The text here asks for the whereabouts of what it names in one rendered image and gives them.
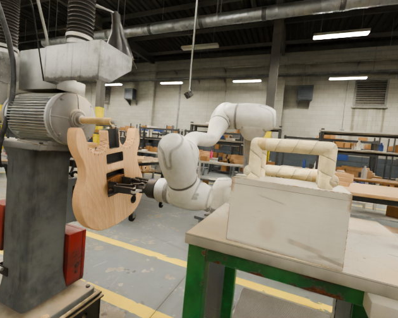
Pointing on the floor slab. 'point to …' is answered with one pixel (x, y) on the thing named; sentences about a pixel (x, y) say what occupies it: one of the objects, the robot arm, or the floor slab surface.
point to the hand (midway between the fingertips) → (116, 182)
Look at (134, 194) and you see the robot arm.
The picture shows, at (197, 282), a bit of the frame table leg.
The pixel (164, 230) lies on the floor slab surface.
